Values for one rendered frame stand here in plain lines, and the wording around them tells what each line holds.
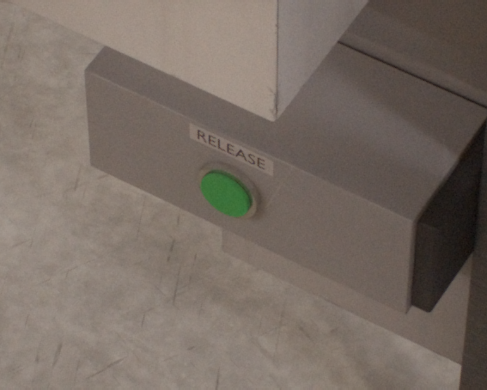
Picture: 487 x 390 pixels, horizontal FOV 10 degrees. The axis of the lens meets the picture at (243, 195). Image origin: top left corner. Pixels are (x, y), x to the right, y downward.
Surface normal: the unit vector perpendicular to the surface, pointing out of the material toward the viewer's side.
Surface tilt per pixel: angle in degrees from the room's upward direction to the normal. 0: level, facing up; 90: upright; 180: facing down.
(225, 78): 90
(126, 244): 0
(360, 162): 0
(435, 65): 90
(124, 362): 0
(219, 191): 90
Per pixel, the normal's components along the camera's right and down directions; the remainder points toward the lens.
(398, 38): -0.52, 0.67
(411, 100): 0.00, -0.62
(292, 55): 0.86, 0.40
